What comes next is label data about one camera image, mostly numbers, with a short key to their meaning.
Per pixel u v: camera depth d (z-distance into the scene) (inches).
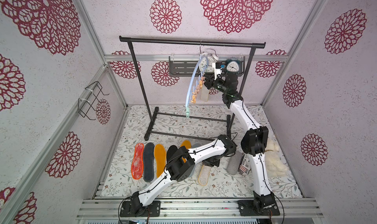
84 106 28.8
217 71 30.0
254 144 24.1
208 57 33.8
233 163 34.1
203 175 33.2
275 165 30.7
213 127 42.0
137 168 34.4
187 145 38.3
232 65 35.3
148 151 37.1
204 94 40.3
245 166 33.0
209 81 30.1
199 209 29.4
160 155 38.2
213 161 29.4
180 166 22.5
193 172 33.5
